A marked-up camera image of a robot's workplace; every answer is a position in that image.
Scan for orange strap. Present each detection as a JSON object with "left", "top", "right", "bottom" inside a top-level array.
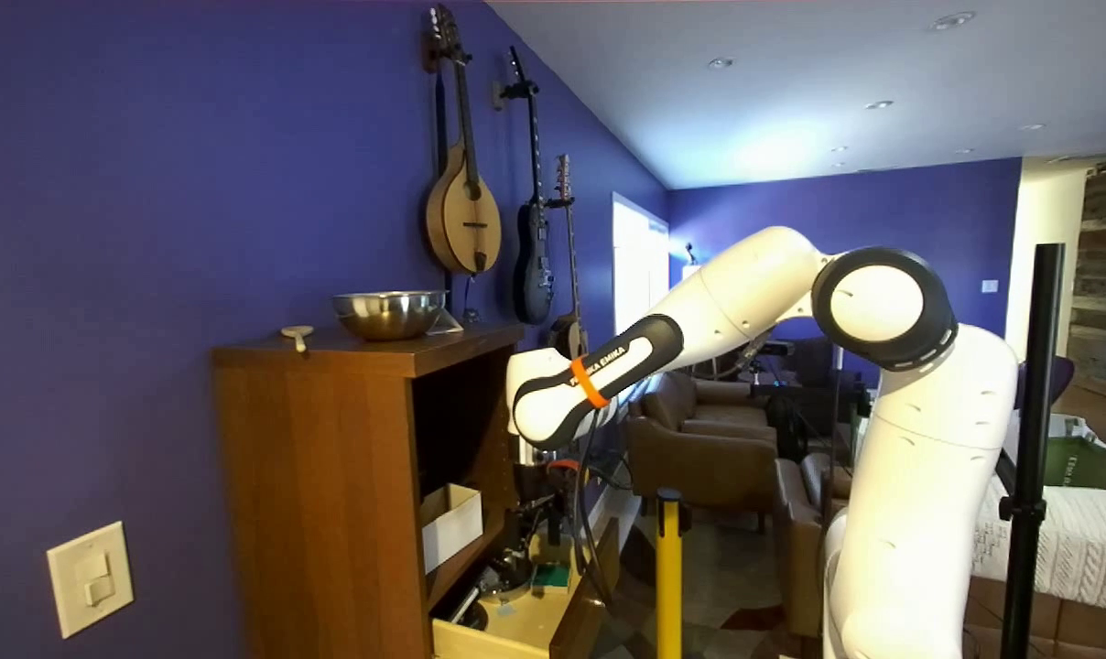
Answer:
[{"left": 564, "top": 354, "right": 610, "bottom": 413}]

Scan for white quilted bed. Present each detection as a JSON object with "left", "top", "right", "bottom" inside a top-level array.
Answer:
[{"left": 974, "top": 479, "right": 1106, "bottom": 623}]

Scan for steel mixing bowl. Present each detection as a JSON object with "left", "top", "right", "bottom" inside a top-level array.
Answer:
[{"left": 333, "top": 287, "right": 452, "bottom": 343}]

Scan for brown sofa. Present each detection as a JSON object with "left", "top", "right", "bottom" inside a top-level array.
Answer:
[{"left": 624, "top": 369, "right": 789, "bottom": 516}]

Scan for brown mandolin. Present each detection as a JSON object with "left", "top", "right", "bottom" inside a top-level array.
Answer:
[{"left": 421, "top": 3, "right": 504, "bottom": 280}]

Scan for white storage box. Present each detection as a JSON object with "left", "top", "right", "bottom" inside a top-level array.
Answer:
[{"left": 416, "top": 479, "right": 487, "bottom": 579}]

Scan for small dark string instrument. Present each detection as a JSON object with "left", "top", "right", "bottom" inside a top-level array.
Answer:
[{"left": 542, "top": 152, "right": 595, "bottom": 361}]

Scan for dark blue guitar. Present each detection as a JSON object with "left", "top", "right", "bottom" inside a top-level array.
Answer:
[{"left": 493, "top": 43, "right": 560, "bottom": 330}]

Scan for wooden cabinet drawer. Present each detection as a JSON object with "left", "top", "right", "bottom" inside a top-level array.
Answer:
[{"left": 429, "top": 535, "right": 620, "bottom": 659}]

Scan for yellow post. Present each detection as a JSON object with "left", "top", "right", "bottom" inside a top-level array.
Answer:
[{"left": 653, "top": 491, "right": 687, "bottom": 659}]

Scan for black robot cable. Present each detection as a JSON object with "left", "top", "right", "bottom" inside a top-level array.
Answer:
[{"left": 538, "top": 407, "right": 636, "bottom": 616}]

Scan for dark items inside drawer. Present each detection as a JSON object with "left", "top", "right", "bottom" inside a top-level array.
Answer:
[{"left": 448, "top": 493, "right": 581, "bottom": 631}]

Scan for brown wooden cabinet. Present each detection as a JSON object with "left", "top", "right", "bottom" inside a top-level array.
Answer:
[{"left": 209, "top": 327, "right": 538, "bottom": 659}]

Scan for cream wall light switch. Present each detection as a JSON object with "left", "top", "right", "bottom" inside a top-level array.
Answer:
[{"left": 45, "top": 519, "right": 139, "bottom": 645}]

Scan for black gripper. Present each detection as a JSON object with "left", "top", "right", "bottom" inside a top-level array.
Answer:
[{"left": 532, "top": 452, "right": 595, "bottom": 571}]

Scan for black stand pole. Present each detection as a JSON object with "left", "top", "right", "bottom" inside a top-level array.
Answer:
[{"left": 996, "top": 241, "right": 1071, "bottom": 659}]

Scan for bright white window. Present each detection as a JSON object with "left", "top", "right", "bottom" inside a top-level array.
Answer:
[{"left": 607, "top": 191, "right": 679, "bottom": 336}]

